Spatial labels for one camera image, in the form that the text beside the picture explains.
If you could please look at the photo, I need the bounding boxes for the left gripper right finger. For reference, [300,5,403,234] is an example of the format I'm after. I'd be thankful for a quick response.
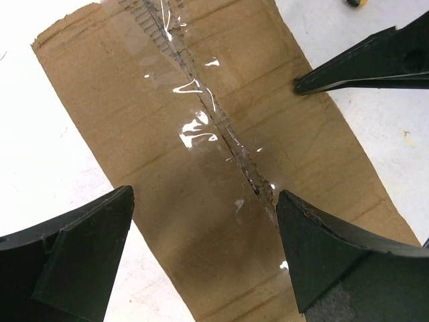
[276,190,428,321]

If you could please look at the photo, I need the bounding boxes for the brown cardboard express box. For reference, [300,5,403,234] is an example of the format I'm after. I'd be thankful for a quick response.
[32,1,418,321]

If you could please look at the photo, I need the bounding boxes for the yellow utility knife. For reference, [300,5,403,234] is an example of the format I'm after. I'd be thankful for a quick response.
[345,0,368,8]

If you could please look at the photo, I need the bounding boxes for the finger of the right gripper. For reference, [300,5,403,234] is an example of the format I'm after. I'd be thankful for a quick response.
[294,13,428,95]

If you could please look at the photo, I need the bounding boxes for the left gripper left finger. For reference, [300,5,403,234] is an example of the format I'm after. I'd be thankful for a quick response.
[1,185,135,321]

